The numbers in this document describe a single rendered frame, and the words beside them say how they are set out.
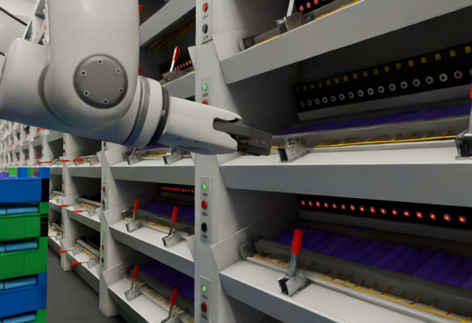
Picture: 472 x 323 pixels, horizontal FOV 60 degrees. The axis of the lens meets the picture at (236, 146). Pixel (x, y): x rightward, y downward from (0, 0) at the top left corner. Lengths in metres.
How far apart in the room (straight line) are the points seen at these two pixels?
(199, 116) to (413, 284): 0.32
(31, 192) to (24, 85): 0.62
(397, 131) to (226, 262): 0.40
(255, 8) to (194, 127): 0.43
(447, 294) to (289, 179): 0.24
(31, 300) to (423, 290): 0.82
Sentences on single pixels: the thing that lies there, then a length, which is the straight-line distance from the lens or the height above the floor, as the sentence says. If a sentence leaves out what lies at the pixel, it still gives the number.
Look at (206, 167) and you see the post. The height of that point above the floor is 0.48.
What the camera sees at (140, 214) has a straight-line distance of 1.31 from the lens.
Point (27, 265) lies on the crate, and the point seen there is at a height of 0.26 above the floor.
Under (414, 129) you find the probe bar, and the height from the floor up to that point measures 0.52.
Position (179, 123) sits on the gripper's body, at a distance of 0.47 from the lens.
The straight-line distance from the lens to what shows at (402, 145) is 0.52.
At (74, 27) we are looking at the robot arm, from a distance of 0.38.
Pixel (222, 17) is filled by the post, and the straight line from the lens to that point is 0.81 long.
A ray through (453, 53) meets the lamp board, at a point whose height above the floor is 0.63.
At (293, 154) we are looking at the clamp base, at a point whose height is 0.50.
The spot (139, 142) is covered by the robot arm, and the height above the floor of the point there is 0.51.
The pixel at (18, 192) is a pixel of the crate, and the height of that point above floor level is 0.42.
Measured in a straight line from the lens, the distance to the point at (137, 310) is 1.21.
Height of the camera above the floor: 0.48
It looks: 3 degrees up
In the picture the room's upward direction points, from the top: straight up
